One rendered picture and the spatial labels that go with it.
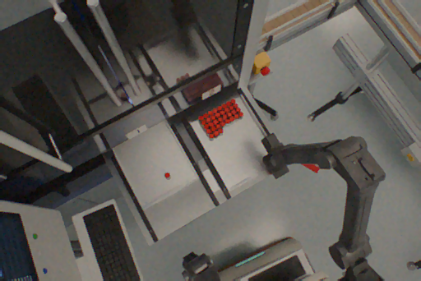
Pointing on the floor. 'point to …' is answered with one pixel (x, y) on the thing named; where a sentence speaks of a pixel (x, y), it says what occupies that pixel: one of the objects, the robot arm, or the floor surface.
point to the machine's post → (258, 11)
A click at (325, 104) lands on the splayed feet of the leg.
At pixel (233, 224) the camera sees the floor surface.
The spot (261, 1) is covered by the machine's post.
